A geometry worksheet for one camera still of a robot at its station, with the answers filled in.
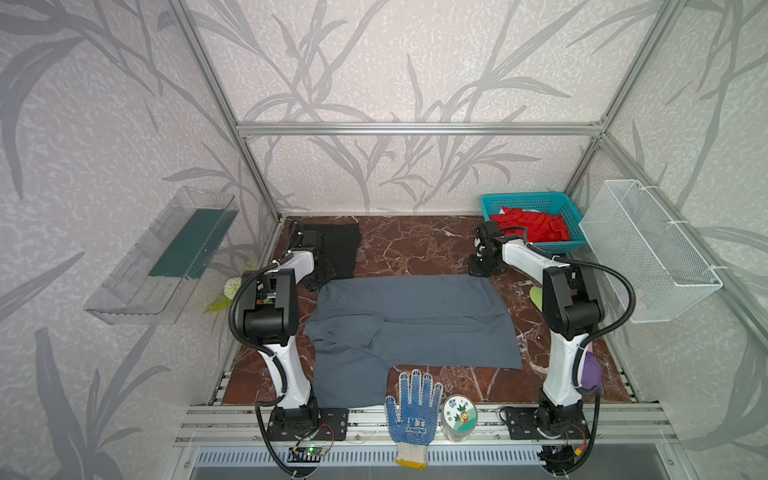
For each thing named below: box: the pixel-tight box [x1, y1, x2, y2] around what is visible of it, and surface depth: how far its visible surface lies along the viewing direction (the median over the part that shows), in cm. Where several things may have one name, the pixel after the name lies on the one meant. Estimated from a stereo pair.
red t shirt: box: [489, 208, 570, 243], surface depth 111 cm
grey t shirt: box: [304, 274, 523, 408], surface depth 92 cm
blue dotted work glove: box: [385, 369, 443, 470], surface depth 76 cm
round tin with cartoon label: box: [441, 394, 478, 442], surface depth 70 cm
